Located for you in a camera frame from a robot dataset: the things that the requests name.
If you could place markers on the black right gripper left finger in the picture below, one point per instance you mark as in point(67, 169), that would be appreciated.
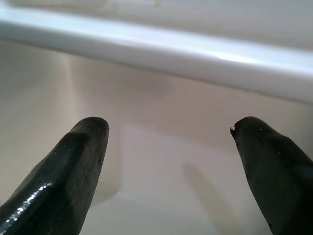
point(63, 176)

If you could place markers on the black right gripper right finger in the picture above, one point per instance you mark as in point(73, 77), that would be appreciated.
point(278, 176)

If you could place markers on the silver grey fridge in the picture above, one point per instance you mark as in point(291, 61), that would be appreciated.
point(159, 117)

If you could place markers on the white fridge shelf rail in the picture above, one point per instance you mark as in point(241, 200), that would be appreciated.
point(156, 46)

